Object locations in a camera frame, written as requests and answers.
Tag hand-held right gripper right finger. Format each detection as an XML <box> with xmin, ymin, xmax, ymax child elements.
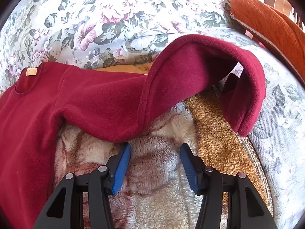
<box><xmin>180</xmin><ymin>143</ymin><xmax>278</xmax><ymax>229</ymax></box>

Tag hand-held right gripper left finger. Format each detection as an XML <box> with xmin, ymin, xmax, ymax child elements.
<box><xmin>32</xmin><ymin>142</ymin><xmax>132</xmax><ymax>229</ymax></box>

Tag dark red fleece sweater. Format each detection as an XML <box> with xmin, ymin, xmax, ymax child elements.
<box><xmin>0</xmin><ymin>34</ymin><xmax>266</xmax><ymax>229</ymax></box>

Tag floral plush blanket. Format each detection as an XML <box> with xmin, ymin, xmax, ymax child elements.
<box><xmin>51</xmin><ymin>61</ymin><xmax>273</xmax><ymax>229</ymax></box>

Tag floral upholstered sofa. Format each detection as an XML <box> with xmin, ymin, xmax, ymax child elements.
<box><xmin>0</xmin><ymin>0</ymin><xmax>305</xmax><ymax>229</ymax></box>

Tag orange ribbed cushion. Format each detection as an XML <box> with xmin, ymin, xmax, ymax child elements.
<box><xmin>230</xmin><ymin>0</ymin><xmax>305</xmax><ymax>75</ymax></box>

